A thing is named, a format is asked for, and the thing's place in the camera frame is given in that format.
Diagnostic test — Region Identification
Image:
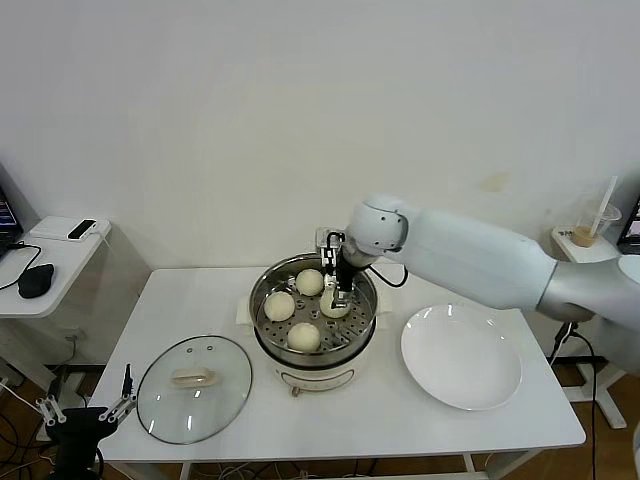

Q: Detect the thin black hanging cable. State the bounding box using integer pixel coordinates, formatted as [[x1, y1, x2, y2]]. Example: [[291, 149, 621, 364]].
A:
[[569, 332, 599, 480]]

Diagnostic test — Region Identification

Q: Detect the black laptop beside mouse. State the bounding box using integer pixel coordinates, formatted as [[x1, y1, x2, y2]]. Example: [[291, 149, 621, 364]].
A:
[[0, 160, 26, 261]]

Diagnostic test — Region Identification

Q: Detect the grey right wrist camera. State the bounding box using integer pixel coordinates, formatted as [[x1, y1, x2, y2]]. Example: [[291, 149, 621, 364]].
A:
[[314, 227, 347, 274]]

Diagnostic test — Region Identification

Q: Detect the perforated steel steamer basket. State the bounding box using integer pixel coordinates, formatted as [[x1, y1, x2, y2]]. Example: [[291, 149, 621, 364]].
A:
[[249, 254, 379, 355]]

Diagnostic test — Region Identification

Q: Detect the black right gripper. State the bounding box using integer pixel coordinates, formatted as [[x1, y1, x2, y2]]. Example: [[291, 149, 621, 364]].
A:
[[322, 244, 363, 313]]

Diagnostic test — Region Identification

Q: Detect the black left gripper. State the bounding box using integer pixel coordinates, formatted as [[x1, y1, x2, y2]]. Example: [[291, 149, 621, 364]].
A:
[[35, 363, 139, 480]]

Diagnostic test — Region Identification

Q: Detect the cream electric cooker pot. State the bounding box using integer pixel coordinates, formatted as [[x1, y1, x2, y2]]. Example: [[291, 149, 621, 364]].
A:
[[234, 284, 394, 399]]

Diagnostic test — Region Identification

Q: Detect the small black flat device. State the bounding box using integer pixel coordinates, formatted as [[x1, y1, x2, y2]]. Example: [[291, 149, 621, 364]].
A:
[[68, 218, 100, 241]]

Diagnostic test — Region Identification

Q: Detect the white side desk with mouse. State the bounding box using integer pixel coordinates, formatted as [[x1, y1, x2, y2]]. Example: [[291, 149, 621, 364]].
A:
[[0, 215, 114, 442]]

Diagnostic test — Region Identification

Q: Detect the black cable with inline adapter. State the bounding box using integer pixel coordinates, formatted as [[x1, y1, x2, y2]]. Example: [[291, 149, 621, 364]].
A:
[[548, 321, 580, 366]]

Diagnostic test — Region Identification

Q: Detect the black computer mouse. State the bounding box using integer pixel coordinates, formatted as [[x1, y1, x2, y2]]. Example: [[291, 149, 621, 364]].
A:
[[18, 263, 57, 300]]

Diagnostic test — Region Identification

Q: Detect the white drinking straw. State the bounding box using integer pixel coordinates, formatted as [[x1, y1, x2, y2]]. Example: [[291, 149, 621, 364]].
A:
[[589, 176, 620, 239]]

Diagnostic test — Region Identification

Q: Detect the black laptop beside cup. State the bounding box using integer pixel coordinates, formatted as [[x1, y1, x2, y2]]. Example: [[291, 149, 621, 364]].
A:
[[617, 192, 640, 256]]

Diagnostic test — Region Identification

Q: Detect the flat white box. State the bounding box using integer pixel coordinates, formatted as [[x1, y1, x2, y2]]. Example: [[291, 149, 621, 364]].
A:
[[30, 216, 112, 244]]

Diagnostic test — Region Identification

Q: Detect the glass lid with cream handle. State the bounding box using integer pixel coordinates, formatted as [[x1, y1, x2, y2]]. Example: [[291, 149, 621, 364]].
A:
[[136, 335, 254, 445]]

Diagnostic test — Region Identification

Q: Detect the white round plate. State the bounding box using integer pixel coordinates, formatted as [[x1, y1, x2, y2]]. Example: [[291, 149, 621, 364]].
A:
[[400, 305, 524, 412]]

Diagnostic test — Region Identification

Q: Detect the white steamed baozi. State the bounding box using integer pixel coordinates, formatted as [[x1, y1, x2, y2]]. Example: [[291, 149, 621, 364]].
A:
[[287, 322, 322, 355], [263, 291, 295, 322], [319, 292, 351, 319], [295, 268, 325, 297]]

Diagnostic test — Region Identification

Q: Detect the black laptop plug cable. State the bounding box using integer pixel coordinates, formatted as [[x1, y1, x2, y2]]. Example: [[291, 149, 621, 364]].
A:
[[0, 241, 45, 292]]

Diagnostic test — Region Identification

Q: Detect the clear plastic drink cup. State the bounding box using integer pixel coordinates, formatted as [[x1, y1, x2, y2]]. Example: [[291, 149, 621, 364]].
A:
[[573, 201, 624, 250]]

